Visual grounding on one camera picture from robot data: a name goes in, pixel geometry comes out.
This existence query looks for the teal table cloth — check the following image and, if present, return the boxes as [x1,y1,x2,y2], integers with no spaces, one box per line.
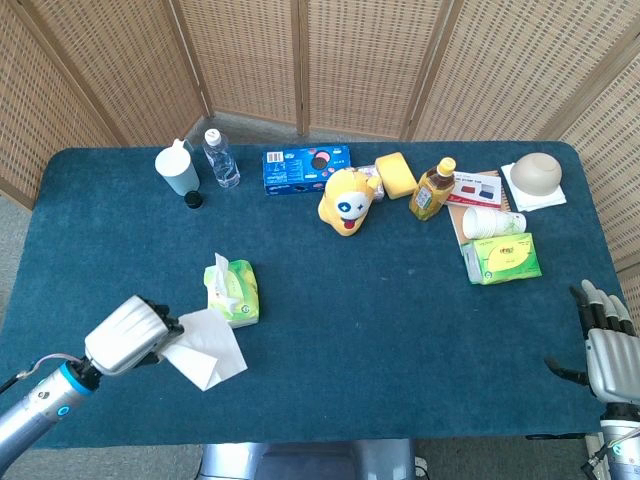
[0,141,624,451]

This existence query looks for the white paper cup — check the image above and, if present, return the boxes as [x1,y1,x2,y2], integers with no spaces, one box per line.
[461,206,528,240]

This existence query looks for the yellow tea bottle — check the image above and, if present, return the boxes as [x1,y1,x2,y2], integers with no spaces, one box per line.
[408,156,457,222]

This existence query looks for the red white card box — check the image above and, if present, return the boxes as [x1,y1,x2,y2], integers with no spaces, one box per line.
[447,171,503,210]

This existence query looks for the woven folding screen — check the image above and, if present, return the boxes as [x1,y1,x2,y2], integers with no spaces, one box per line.
[0,0,640,306]

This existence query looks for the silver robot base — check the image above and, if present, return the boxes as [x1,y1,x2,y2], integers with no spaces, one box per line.
[197,438,431,480]

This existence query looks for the yellow sponge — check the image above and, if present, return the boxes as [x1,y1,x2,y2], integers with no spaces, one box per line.
[374,151,419,201]

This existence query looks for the yellow plush toy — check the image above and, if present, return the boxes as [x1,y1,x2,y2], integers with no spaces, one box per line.
[317,167,382,238]

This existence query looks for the white paper napkins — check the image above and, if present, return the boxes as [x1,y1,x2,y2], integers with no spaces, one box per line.
[500,161,568,213]

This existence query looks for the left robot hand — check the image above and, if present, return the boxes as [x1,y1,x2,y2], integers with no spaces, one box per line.
[83,294,185,377]

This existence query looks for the pale blue cup with lid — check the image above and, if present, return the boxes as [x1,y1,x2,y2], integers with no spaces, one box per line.
[154,138,201,197]

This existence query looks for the beige upturned bowl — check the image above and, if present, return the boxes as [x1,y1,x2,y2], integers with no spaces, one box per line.
[509,152,563,197]

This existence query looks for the small pink snack packet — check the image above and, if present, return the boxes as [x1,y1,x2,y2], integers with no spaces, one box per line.
[355,163,385,201]

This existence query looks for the white tissue sheet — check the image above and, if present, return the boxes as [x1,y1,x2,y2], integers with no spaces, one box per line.
[159,308,249,392]

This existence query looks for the clear water bottle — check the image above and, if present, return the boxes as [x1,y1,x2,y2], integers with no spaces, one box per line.
[201,128,242,189]

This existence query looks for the blue cookie box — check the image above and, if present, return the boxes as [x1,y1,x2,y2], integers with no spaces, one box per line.
[262,144,352,197]

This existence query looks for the green tissue box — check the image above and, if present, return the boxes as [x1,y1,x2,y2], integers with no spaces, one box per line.
[460,232,543,286]

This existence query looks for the green soft tissue pack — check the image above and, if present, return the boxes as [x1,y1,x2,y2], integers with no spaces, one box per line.
[203,252,260,330]

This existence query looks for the brown spiral notebook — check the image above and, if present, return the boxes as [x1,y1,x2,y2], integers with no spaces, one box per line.
[446,169,516,248]

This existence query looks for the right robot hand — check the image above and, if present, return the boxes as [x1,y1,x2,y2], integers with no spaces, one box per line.
[544,279,640,405]

